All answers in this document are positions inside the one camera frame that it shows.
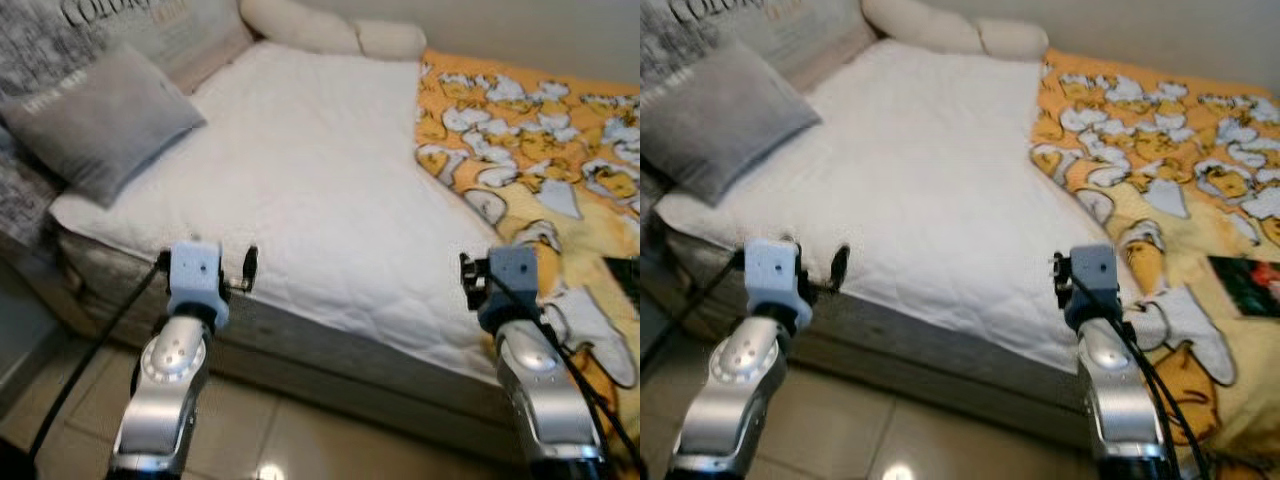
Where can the grey bed base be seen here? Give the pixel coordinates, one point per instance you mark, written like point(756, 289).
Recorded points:
point(300, 350)
point(900, 350)

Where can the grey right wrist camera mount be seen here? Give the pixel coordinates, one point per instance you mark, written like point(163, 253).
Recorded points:
point(512, 275)
point(1092, 275)

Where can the yellow cartoon egg blanket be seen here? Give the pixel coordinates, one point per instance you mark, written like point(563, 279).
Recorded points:
point(520, 130)
point(1150, 130)

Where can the red and green book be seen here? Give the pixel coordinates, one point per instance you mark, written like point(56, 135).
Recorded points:
point(625, 280)
point(1245, 285)

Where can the white quilted mattress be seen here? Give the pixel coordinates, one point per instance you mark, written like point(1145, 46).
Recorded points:
point(300, 180)
point(920, 180)

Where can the grey square pillow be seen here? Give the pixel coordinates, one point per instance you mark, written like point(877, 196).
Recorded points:
point(100, 125)
point(720, 120)

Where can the short cream bolster pillow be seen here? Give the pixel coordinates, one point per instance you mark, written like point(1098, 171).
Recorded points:
point(390, 40)
point(1015, 40)

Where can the long cream bolster pillow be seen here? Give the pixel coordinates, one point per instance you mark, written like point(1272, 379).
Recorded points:
point(300, 28)
point(920, 25)

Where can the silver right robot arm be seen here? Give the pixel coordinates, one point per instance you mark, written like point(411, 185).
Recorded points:
point(540, 400)
point(1115, 400)

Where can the grey patterned cushion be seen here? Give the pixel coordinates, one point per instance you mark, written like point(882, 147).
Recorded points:
point(655, 30)
point(30, 45)

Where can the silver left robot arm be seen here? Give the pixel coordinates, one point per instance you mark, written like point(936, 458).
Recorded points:
point(160, 400)
point(730, 400)

